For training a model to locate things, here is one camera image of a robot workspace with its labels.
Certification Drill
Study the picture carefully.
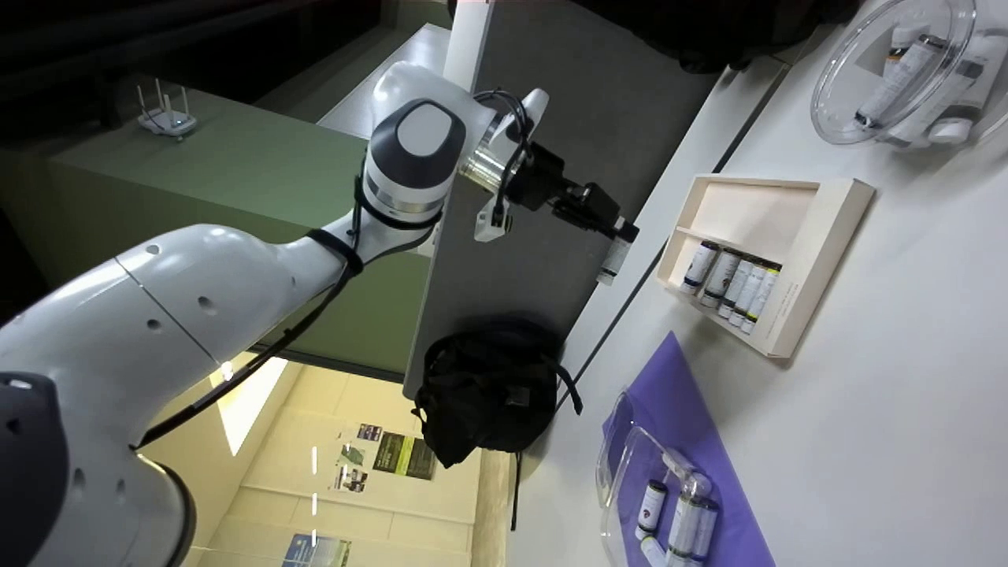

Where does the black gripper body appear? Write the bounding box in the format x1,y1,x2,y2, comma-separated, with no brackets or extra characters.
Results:
508,139,597,220

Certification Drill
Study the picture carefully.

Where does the shallow wooden compartment box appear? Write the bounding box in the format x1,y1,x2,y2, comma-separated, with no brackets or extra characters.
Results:
656,172,878,370

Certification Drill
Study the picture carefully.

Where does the clear plastic bowl with bottles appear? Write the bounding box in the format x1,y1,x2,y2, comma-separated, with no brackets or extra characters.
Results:
591,380,738,567

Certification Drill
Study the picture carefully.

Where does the clear plastic bowl with tubes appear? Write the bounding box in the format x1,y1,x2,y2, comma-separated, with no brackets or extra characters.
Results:
811,0,1008,153

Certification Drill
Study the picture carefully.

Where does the grey desk partition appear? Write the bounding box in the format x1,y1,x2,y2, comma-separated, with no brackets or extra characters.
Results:
402,0,727,400

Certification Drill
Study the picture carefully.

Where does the purple mat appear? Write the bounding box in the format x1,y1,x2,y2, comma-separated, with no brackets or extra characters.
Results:
600,332,777,567

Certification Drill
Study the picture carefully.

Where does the long white tube black cap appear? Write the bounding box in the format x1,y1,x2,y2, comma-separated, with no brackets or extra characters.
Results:
852,31,950,133
923,29,1008,149

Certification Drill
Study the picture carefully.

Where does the small dark poster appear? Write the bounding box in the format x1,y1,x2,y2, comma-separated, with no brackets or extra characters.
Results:
371,429,409,479

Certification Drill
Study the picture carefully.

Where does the green square column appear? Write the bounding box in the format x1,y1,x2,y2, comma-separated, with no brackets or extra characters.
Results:
0,88,434,374

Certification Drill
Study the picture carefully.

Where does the white wifi router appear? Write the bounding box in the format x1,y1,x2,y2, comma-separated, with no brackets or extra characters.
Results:
129,72,202,141

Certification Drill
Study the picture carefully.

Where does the small blue picture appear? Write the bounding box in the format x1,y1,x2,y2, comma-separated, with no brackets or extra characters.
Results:
279,533,353,567

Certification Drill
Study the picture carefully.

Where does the black backpack with strap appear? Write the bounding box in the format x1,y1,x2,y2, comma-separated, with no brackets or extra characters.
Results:
409,315,586,533

